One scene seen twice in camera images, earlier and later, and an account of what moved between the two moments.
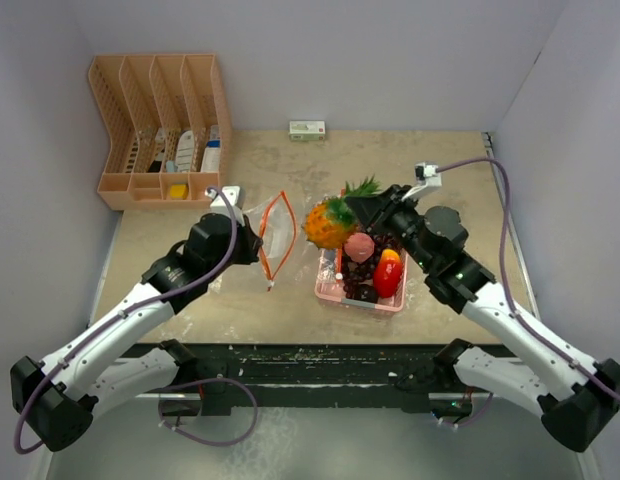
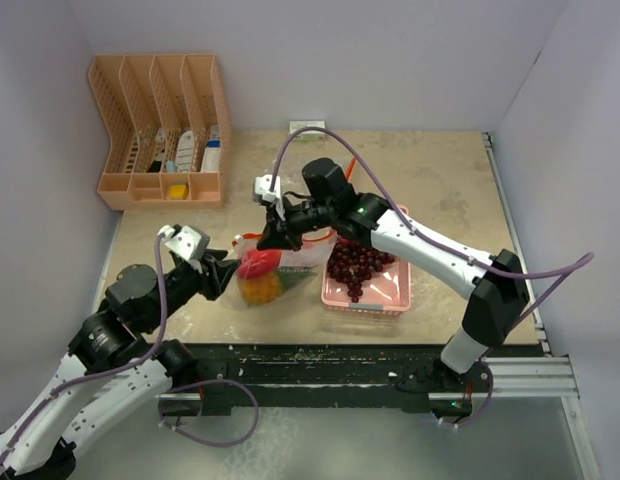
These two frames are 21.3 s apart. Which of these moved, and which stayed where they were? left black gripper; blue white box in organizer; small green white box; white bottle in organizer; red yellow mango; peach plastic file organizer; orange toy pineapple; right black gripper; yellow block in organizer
Moved: red yellow mango; orange toy pineapple; right black gripper; left black gripper
Stayed: blue white box in organizer; yellow block in organizer; white bottle in organizer; peach plastic file organizer; small green white box
